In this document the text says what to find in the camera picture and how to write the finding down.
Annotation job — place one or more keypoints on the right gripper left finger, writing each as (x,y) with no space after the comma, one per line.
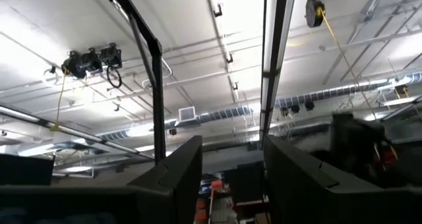
(148,201)

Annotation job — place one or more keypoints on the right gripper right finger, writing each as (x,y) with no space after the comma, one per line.
(303,197)

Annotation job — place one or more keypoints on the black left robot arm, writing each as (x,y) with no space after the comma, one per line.
(352,141)

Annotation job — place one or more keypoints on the cluttered storage rack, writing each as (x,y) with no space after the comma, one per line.
(224,204)

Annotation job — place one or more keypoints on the white ceiling vent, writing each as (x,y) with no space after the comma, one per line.
(187,114)

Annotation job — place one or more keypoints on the black screen panel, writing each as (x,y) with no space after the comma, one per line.
(26,169)

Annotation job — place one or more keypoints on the linear ceiling light strip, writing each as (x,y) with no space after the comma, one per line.
(19,113)
(272,36)

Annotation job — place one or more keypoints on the silver ceiling air duct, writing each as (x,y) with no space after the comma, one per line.
(224,113)

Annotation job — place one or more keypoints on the black ceiling bracket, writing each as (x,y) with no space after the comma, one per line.
(217,10)
(229,58)
(235,85)

